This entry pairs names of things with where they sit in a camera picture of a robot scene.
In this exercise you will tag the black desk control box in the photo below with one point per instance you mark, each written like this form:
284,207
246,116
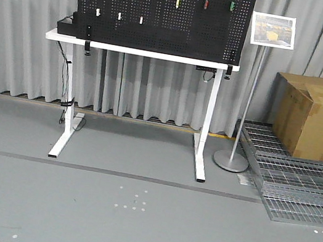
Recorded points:
205,69

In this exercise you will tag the silver sign stand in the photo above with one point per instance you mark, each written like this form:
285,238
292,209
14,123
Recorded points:
233,161

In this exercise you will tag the right black desk clamp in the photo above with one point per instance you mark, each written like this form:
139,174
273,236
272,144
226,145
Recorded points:
230,65

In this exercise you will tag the black desk clamp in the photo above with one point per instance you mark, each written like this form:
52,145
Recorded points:
230,65
88,40

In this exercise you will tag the white standing desk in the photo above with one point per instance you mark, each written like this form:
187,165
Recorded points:
72,120

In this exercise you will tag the left black desk clamp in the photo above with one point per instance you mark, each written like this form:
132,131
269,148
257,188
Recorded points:
88,40

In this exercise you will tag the black perforated pegboard panel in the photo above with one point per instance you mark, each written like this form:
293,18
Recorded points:
189,31

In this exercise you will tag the black box on desk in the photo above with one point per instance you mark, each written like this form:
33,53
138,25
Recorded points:
68,25

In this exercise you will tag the framed photo sign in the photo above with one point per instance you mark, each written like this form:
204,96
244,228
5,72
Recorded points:
273,30

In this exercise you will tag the metal floor grating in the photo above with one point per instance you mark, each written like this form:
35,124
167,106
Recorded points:
291,188

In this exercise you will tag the large cardboard box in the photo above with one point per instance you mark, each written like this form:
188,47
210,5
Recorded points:
299,118

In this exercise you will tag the red toggle switch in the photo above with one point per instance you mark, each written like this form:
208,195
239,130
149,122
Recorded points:
206,4

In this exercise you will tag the green toggle switch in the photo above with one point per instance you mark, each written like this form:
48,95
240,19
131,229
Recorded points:
232,6

